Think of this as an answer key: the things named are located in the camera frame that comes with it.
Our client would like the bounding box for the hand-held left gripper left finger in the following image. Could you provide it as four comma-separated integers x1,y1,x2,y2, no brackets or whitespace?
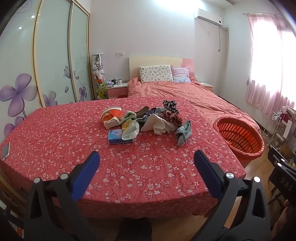
24,151,101,241

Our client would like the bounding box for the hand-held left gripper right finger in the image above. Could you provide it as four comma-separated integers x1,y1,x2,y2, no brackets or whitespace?
194,150,271,241

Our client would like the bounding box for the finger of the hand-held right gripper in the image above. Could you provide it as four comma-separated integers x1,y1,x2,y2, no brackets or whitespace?
268,147,296,176

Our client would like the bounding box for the orange plastic basket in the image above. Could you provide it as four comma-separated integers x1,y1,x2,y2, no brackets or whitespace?
212,117,265,165

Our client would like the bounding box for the snack packet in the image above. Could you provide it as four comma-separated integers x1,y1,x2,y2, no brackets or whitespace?
121,118,140,141

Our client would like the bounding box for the light green sock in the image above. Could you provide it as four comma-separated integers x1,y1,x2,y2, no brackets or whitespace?
120,111,137,126

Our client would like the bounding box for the person's right hand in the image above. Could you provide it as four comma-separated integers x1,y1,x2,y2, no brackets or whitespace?
272,199,296,241

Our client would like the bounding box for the blue grey sock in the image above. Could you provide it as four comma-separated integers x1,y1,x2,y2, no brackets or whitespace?
175,120,192,147

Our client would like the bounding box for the blue tissue packet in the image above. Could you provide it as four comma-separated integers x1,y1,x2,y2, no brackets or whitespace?
108,129,134,145

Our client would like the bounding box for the red floral blanket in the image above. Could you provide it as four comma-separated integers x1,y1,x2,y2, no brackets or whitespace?
0,96,247,219

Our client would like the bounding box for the red knitted sock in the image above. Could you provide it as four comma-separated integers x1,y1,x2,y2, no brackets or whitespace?
161,109,184,127

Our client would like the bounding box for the orange instant noodle cup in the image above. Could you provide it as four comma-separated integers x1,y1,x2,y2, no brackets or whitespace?
101,106,122,129

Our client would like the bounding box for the beige cloth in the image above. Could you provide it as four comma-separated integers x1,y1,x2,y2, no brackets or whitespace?
140,113,176,136

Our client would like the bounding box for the pink curtain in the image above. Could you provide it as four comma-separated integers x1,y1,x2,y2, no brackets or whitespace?
245,13,296,116

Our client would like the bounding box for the black floral cloth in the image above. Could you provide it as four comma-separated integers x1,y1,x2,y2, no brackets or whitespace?
162,100,180,114

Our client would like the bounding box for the wooden chair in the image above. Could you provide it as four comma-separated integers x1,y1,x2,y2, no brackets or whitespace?
0,166,30,232

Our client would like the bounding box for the salmon duvet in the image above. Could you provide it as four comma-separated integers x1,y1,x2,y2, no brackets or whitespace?
127,77,260,130

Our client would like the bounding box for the brown striped sock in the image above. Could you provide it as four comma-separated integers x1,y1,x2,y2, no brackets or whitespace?
134,106,150,118

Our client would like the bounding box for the white smartphone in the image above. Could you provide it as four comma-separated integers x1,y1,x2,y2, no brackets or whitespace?
1,142,11,161

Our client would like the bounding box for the pink and white nightstand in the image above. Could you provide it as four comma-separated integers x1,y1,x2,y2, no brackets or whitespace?
199,82,214,93
106,83,129,99

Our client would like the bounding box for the clear tube of plush toys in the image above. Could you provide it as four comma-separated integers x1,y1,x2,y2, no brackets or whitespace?
92,54,108,100

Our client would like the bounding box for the pink striped pillow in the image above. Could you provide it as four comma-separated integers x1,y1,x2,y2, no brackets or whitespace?
171,66,191,83

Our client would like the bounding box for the white floral pillow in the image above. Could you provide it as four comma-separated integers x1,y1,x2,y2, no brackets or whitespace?
139,65,174,83

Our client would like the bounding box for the beige and pink headboard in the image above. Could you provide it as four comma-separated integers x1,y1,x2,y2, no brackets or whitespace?
129,56,194,80

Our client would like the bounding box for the floral sliding door wardrobe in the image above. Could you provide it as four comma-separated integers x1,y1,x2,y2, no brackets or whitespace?
0,0,95,139

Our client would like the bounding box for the white air conditioner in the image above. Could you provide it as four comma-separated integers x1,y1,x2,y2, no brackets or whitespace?
194,9,223,27

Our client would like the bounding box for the white wire rack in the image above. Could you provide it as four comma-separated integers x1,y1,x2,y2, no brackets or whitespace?
262,105,296,163

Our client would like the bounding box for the white pipe duct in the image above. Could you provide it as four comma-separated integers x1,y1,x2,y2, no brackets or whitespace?
217,27,229,51

